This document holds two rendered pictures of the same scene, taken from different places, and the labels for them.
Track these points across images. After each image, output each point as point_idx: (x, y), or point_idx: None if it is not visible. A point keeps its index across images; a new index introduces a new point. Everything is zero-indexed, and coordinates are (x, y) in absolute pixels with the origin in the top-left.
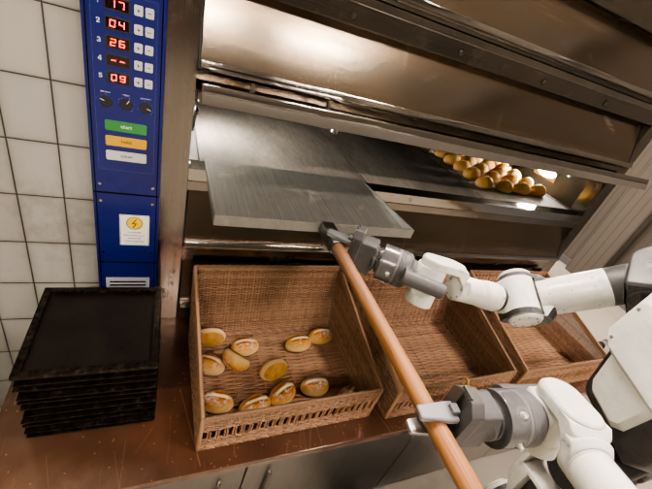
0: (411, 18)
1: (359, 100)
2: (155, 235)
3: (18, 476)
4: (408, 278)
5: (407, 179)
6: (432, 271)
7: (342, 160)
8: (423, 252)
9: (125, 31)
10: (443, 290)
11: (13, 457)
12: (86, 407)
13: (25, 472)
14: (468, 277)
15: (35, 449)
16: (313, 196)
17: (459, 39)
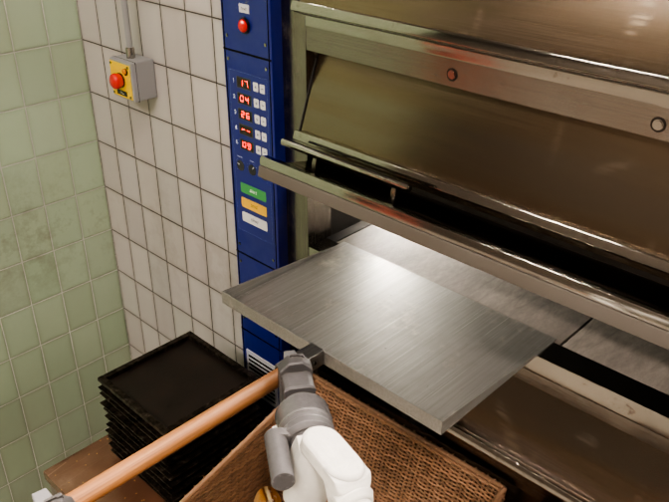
0: (537, 73)
1: (459, 192)
2: None
3: (85, 472)
4: (265, 438)
5: None
6: (298, 448)
7: None
8: None
9: (249, 105)
10: (274, 474)
11: (97, 458)
12: (133, 446)
13: (89, 473)
14: (334, 490)
15: (109, 464)
16: (398, 323)
17: (643, 101)
